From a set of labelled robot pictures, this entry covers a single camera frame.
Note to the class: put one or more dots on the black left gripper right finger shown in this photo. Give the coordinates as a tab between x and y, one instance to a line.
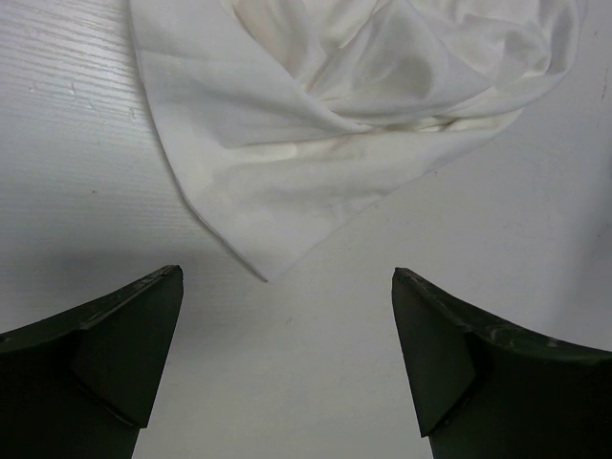
484	387

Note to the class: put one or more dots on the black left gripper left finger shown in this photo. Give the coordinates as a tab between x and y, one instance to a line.
82	383

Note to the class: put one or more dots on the white t shirt robot print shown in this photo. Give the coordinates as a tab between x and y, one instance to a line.
283	120

